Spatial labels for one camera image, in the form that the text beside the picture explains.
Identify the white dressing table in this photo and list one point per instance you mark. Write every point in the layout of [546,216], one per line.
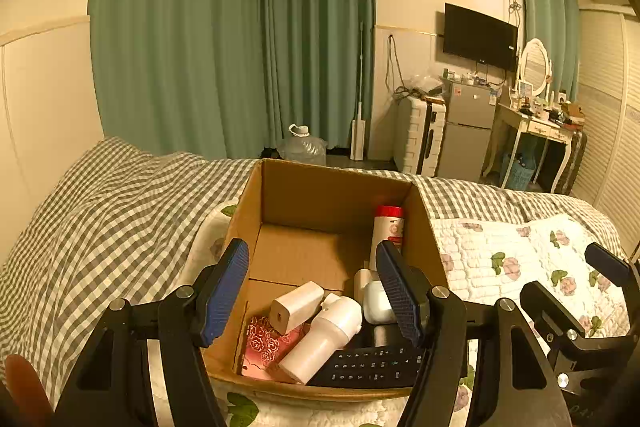
[530,124]

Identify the clear plastic bag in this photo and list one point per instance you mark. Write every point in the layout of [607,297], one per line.
[422,84]

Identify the blue plastic basket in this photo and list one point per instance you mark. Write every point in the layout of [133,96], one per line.
[517,174]

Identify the white oval mirror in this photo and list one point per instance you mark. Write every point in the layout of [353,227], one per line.
[534,67]

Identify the green curtain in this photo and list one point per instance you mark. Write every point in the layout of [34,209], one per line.
[320,32]
[547,17]
[175,32]

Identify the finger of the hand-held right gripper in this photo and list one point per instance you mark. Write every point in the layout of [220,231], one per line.
[607,264]
[550,307]

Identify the white suitcase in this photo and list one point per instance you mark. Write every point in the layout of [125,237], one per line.
[412,137]

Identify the white louvred wardrobe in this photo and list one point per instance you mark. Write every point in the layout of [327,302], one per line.
[610,132]

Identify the white flat mop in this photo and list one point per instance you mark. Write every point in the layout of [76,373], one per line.
[357,139]

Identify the light earbud charging case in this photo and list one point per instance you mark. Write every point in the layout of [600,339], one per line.
[376,302]

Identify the person's left hand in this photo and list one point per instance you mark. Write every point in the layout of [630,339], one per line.
[24,382]

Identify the white floral quilt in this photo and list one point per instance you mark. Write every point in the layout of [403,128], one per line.
[525,247]

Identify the white bottle red cap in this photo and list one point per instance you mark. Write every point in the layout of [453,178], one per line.
[387,232]

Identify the white charger plug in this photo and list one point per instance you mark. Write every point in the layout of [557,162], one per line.
[295,307]

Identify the clear water jug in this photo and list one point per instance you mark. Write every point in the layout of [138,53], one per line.
[302,149]

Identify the white cylindrical bottle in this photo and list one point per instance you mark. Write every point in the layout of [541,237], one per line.
[325,337]

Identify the cardboard box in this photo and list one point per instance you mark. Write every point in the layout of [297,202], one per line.
[310,197]

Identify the grey refrigerator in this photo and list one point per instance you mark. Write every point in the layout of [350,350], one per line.
[465,132]

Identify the black wall television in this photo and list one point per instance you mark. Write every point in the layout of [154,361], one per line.
[480,36]

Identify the black remote control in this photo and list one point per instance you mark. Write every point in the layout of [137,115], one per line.
[370,364]

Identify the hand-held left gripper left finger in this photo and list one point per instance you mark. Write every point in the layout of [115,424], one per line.
[225,297]

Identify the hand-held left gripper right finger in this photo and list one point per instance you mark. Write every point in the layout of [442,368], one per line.
[400,297]

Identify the pink rose-print box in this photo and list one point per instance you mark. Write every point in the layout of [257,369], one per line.
[262,347]

